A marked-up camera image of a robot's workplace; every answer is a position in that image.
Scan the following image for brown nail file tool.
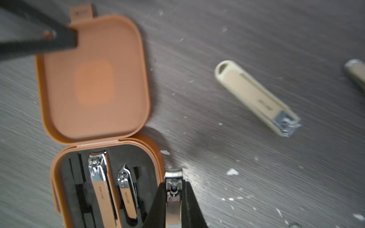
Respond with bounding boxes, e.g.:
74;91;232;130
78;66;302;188
88;151;121;228

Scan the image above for brown nail clipper case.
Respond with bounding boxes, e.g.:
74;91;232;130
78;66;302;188
36;4;165;228

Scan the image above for small brown stick tool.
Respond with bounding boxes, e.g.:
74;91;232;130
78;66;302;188
164;168;183;225

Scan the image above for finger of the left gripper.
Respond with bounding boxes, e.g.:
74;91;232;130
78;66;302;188
1;1;78;61

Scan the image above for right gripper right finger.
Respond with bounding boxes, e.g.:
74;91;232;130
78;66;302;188
181;181;208;228

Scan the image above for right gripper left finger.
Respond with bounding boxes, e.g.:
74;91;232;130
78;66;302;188
143;182;166;228

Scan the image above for small silver clipper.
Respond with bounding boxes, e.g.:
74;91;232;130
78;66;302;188
344;59;365;91

